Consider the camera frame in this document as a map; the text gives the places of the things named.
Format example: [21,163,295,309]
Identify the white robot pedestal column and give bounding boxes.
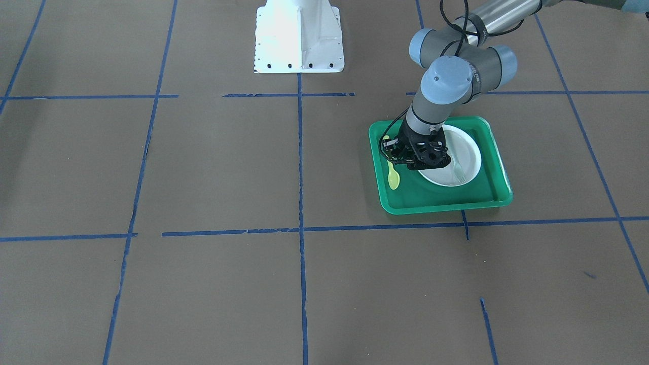
[254,1,345,74]

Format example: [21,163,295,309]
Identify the yellow plastic spoon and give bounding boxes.
[380,135,401,190]

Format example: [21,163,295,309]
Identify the green plastic tray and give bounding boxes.
[368,116,513,215]

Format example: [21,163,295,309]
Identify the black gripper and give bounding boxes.
[387,120,447,164]

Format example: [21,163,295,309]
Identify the white round plate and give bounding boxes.
[419,124,482,187]

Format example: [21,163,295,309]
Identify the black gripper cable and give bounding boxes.
[379,0,528,164]

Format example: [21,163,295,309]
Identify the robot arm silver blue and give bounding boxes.
[378,1,556,170]

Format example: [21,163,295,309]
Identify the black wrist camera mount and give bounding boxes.
[407,132,452,171]

